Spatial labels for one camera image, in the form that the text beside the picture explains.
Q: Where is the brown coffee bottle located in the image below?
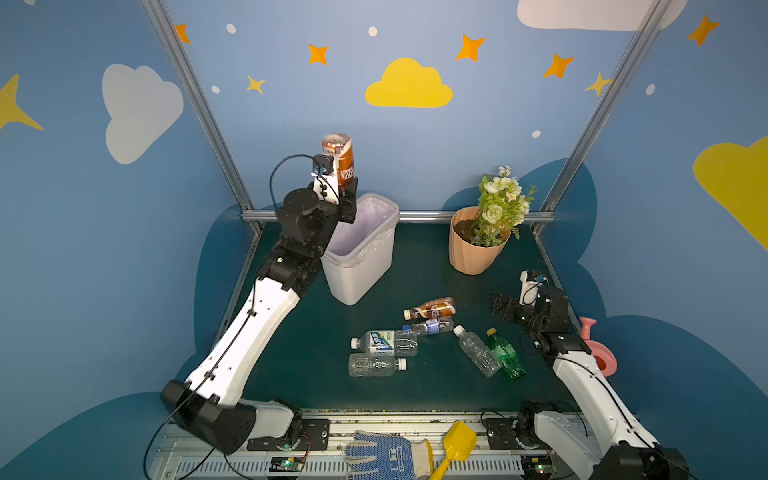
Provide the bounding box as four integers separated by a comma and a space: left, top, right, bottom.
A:
403, 297, 456, 321
322, 133, 355, 192

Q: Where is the clear ribbed bottle white cap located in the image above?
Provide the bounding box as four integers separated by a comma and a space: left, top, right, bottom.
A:
453, 325, 502, 378

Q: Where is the small blue label bottle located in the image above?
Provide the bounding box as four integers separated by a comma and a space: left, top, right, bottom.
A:
402, 316, 454, 336

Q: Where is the blue white label water bottle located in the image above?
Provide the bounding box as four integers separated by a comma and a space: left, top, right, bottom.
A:
350, 330, 418, 357

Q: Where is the clear bottle front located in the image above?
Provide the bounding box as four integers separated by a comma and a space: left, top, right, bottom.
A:
348, 353, 407, 378

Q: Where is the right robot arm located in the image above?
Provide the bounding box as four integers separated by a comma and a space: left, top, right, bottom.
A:
490, 283, 693, 479

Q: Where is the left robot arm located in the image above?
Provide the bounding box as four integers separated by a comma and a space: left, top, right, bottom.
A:
161, 178, 358, 455

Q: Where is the translucent bin liner bag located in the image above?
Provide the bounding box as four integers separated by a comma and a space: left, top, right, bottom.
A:
323, 193, 400, 268

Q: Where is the white plastic trash bin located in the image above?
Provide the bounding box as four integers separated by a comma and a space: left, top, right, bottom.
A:
322, 193, 400, 306

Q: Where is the green plastic bottle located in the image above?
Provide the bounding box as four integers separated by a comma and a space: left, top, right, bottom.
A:
486, 328, 526, 381

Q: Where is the pink watering can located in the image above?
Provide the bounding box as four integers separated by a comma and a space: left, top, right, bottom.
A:
579, 317, 618, 377

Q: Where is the artificial white flower plant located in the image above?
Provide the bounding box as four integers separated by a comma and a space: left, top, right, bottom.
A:
469, 165, 537, 247

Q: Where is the right circuit board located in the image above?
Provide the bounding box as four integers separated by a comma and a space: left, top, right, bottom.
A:
521, 456, 557, 480

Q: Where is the circuit board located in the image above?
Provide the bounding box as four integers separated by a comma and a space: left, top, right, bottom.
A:
269, 457, 305, 473
521, 456, 557, 480

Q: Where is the yellow toy shovel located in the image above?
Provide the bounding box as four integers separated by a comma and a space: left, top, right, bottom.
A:
430, 421, 477, 480

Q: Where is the blue dotted work glove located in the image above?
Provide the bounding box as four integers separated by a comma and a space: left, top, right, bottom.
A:
344, 431, 435, 480

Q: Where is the left circuit board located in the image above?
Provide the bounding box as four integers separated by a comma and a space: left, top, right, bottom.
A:
269, 457, 305, 473

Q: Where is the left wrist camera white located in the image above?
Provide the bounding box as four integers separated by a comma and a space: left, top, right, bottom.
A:
311, 154, 338, 204

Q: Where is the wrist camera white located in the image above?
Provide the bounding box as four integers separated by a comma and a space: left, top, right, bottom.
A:
311, 154, 338, 204
518, 270, 548, 306

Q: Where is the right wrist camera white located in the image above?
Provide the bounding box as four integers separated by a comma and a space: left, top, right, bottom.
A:
518, 270, 548, 306

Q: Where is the aluminium back frame rail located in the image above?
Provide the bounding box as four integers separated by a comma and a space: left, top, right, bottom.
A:
241, 210, 556, 224

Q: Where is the aluminium right corner post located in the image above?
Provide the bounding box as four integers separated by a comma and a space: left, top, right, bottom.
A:
531, 0, 673, 237

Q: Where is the aluminium corner post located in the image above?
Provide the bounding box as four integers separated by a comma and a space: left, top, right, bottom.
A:
531, 0, 673, 237
142, 0, 254, 214

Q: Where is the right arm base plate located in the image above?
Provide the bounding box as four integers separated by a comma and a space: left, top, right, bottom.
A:
481, 417, 549, 450

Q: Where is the front aluminium rail bed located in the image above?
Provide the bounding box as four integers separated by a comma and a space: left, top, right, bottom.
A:
145, 409, 577, 479

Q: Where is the aluminium left corner post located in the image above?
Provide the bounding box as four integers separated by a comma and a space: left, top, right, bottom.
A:
142, 0, 254, 214

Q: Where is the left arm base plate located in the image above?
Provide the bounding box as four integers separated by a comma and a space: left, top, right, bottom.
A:
246, 418, 331, 452

